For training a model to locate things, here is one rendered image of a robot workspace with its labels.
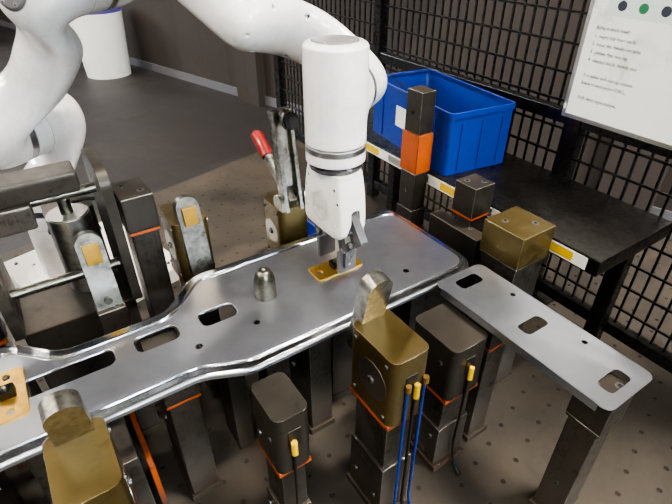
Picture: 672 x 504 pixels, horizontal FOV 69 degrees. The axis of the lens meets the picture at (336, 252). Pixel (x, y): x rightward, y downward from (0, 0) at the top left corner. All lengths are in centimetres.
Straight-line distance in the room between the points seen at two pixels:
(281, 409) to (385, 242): 38
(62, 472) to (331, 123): 47
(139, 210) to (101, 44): 531
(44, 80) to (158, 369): 56
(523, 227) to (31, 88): 86
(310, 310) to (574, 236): 46
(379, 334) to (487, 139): 58
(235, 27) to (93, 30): 540
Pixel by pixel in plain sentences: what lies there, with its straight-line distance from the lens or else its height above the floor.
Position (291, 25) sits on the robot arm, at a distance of 72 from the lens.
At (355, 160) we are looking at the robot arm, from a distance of 67.
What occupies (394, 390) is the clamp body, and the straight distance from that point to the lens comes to 62.
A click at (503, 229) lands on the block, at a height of 106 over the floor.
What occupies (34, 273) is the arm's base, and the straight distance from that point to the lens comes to 138.
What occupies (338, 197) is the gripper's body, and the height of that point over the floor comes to 115.
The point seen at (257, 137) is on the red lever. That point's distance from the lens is 92.
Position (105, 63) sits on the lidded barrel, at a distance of 613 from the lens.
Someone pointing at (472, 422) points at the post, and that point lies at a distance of 93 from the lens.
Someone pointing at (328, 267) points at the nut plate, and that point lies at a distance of 79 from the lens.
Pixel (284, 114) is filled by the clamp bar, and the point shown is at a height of 122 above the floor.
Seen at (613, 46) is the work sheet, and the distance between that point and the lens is 104.
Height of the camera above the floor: 147
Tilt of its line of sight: 34 degrees down
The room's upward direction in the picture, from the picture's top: straight up
